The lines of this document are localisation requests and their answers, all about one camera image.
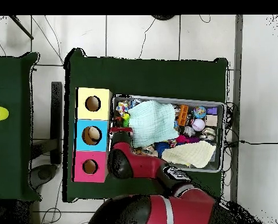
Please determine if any mint green cloth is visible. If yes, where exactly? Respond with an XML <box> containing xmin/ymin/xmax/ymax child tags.
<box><xmin>128</xmin><ymin>100</ymin><xmax>180</xmax><ymax>148</ymax></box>

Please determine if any black floor cable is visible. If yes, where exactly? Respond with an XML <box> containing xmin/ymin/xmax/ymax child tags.
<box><xmin>238</xmin><ymin>139</ymin><xmax>278</xmax><ymax>145</ymax></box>

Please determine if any plain wooden block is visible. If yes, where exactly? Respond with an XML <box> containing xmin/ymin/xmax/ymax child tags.
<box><xmin>206</xmin><ymin>114</ymin><xmax>219</xmax><ymax>127</ymax></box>

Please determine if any colourful speckled ball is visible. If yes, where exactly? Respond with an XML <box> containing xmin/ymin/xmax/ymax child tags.
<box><xmin>193</xmin><ymin>106</ymin><xmax>207</xmax><ymax>119</ymax></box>

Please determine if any cream yellow cloth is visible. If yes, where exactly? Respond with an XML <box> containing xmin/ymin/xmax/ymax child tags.
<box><xmin>161</xmin><ymin>139</ymin><xmax>217</xmax><ymax>169</ymax></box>

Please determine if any wooden box with three holes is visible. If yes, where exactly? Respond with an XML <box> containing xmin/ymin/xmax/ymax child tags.
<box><xmin>73</xmin><ymin>87</ymin><xmax>114</xmax><ymax>183</ymax></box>

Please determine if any white baseball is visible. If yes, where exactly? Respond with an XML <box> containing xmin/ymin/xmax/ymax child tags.
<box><xmin>192</xmin><ymin>118</ymin><xmax>206</xmax><ymax>132</ymax></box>

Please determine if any colourful crinkled packet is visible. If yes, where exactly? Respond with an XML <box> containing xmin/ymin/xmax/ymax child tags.
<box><xmin>116</xmin><ymin>100</ymin><xmax>130</xmax><ymax>115</ymax></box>

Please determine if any green spiky ball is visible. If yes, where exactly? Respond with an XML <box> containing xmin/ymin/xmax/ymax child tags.
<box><xmin>122</xmin><ymin>113</ymin><xmax>131</xmax><ymax>128</ymax></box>

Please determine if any orange plastic toy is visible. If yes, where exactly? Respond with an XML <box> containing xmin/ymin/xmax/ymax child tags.
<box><xmin>178</xmin><ymin>104</ymin><xmax>190</xmax><ymax>127</ymax></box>

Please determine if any clear mesh bin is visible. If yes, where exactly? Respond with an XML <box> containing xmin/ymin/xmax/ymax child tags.
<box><xmin>111</xmin><ymin>95</ymin><xmax>226</xmax><ymax>173</ymax></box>

